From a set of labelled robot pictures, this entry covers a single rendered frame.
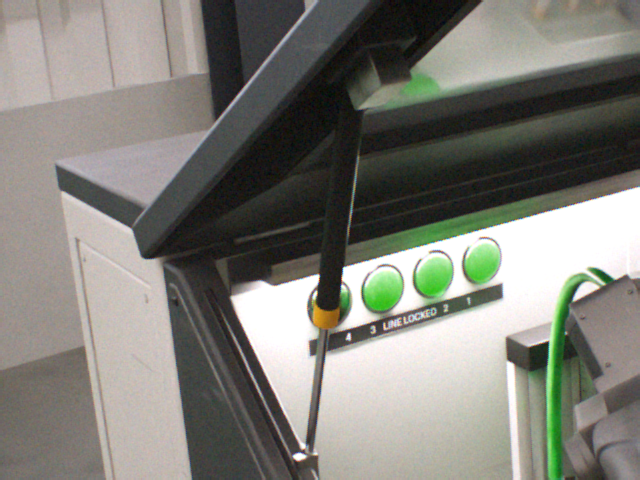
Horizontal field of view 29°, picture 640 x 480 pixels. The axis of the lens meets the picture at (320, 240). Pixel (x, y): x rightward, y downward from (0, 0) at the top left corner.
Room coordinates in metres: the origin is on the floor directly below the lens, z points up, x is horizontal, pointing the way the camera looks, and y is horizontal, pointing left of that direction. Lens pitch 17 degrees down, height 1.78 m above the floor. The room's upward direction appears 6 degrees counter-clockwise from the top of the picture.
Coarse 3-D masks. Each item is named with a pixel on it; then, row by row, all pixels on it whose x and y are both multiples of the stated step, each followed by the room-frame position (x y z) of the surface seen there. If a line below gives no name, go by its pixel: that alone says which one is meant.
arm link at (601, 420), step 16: (624, 384) 0.53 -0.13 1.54; (592, 400) 0.54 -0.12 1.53; (608, 400) 0.53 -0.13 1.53; (624, 400) 0.52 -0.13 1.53; (576, 416) 0.52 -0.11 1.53; (592, 416) 0.51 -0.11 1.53; (608, 416) 0.50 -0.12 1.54; (624, 416) 0.49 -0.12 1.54; (592, 432) 0.50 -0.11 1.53; (608, 432) 0.48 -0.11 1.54; (624, 432) 0.47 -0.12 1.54; (592, 448) 0.50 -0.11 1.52; (608, 448) 0.47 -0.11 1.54; (624, 448) 0.46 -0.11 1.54; (608, 464) 0.46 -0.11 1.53; (624, 464) 0.44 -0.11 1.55
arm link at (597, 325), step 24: (600, 288) 0.62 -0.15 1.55; (624, 288) 0.61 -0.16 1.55; (576, 312) 0.62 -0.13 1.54; (600, 312) 0.61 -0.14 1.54; (624, 312) 0.61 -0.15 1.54; (576, 336) 0.63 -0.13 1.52; (600, 336) 0.60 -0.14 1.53; (624, 336) 0.60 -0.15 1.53; (600, 360) 0.59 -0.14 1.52; (624, 360) 0.59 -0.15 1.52; (600, 384) 0.59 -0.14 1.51; (576, 432) 0.54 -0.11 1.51; (576, 456) 0.52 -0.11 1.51
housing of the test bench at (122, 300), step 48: (144, 144) 1.37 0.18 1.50; (192, 144) 1.34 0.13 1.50; (96, 192) 1.22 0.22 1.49; (144, 192) 1.15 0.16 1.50; (96, 240) 1.24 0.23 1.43; (96, 288) 1.26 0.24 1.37; (144, 288) 1.13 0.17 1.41; (96, 336) 1.29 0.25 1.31; (144, 336) 1.15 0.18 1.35; (96, 384) 1.31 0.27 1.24; (144, 384) 1.17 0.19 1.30; (144, 432) 1.19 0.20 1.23
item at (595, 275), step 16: (576, 272) 1.03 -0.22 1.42; (592, 272) 0.99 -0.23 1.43; (576, 288) 1.05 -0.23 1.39; (560, 304) 1.09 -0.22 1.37; (560, 320) 1.10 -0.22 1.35; (560, 336) 1.11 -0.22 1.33; (560, 352) 1.12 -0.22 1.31; (560, 368) 1.12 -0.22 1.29; (560, 384) 1.13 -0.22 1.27; (560, 400) 1.13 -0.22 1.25; (560, 416) 1.14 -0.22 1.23; (560, 432) 1.14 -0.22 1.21; (560, 448) 1.14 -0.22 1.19; (560, 464) 1.14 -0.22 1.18
